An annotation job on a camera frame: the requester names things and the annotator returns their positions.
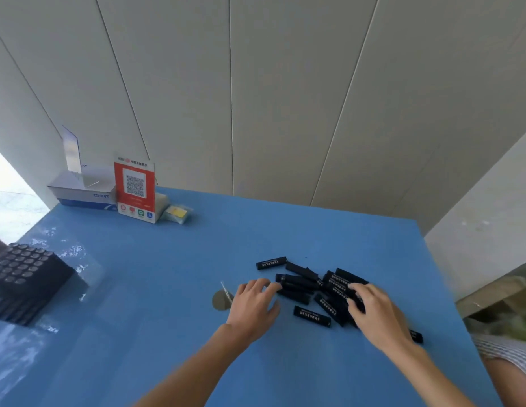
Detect person's right forearm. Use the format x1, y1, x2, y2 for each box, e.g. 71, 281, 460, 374
379, 335, 476, 407

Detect black block of packed batteries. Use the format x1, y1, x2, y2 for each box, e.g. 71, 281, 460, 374
0, 243, 75, 327

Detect yellow item in clear bag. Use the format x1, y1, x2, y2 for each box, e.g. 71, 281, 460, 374
158, 194, 193, 225

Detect round grey disc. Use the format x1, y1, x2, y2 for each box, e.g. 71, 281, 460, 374
212, 281, 235, 311

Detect green plants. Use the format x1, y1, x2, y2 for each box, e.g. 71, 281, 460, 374
463, 301, 526, 345

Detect pile of black batteries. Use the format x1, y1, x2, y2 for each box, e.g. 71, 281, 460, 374
256, 256, 424, 345

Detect person's left hand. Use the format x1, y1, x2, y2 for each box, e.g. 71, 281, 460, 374
226, 278, 283, 345

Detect red code sign stand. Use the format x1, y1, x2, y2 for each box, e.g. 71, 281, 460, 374
114, 154, 157, 224

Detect white and blue cardboard box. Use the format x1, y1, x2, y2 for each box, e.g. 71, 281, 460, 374
47, 126, 119, 211

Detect striped shorts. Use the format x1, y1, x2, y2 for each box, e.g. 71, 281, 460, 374
472, 333, 526, 384

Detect person's right hand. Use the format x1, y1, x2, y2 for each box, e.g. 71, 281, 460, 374
347, 283, 412, 356

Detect person's right leg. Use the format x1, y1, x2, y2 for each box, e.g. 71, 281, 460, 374
482, 356, 526, 407

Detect clear plastic wrap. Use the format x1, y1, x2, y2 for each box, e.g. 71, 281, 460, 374
0, 226, 104, 403

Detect person's left forearm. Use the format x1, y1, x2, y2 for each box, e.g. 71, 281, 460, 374
133, 324, 252, 407

